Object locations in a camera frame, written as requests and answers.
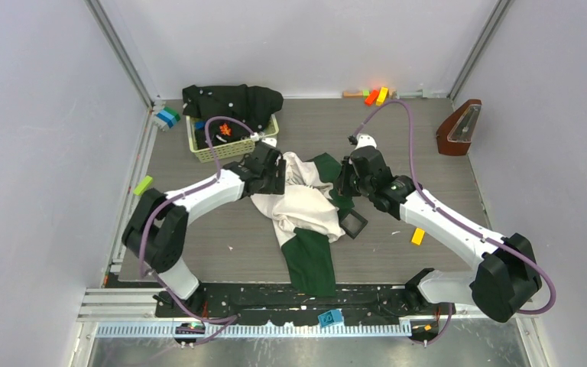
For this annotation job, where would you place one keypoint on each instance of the yellow block on table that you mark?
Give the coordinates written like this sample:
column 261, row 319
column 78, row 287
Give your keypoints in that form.
column 417, row 237

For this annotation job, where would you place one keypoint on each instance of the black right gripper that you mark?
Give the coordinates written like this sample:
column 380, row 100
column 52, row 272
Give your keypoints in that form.
column 342, row 185

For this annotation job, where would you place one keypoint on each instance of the black garment in basket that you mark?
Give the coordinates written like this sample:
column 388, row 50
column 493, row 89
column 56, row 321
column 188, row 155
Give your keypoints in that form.
column 252, row 105

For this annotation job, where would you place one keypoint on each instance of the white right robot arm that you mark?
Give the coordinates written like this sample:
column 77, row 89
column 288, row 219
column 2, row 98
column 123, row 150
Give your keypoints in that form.
column 502, row 274

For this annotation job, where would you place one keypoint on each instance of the wooden block at wall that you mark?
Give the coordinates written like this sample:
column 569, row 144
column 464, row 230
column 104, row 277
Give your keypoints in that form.
column 353, row 94

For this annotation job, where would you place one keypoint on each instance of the blue and green block stack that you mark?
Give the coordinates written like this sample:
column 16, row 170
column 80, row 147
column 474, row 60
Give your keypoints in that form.
column 166, row 118

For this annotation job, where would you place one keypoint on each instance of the orange block at wall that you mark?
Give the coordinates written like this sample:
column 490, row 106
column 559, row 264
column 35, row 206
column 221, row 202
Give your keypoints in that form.
column 372, row 97

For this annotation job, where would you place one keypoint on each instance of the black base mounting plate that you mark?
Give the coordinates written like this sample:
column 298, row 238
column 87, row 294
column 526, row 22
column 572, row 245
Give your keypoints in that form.
column 282, row 304

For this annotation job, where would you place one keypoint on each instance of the yellow block at wall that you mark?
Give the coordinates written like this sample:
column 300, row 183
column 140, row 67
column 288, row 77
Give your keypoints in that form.
column 382, row 96

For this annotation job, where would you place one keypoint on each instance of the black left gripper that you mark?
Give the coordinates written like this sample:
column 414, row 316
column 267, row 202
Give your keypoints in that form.
column 277, row 185

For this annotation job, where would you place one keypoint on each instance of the yellow-green perforated basket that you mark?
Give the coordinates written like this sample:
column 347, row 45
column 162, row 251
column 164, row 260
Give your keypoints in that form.
column 225, row 150

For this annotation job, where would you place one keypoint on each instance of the lime green block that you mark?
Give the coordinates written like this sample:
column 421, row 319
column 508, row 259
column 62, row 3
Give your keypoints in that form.
column 143, row 185

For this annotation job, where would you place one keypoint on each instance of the black square display box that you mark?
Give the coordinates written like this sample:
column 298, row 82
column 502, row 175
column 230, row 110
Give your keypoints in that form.
column 352, row 223

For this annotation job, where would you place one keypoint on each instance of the white and green t-shirt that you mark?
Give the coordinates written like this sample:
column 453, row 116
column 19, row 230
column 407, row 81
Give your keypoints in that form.
column 306, row 221

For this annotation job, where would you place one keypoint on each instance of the teal block on rail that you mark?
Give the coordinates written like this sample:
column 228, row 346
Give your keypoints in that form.
column 330, row 318

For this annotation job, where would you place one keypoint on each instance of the brown wooden metronome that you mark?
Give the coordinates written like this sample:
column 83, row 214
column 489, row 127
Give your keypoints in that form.
column 454, row 136

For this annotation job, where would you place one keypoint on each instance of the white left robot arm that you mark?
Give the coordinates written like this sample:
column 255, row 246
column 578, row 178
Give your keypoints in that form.
column 156, row 231

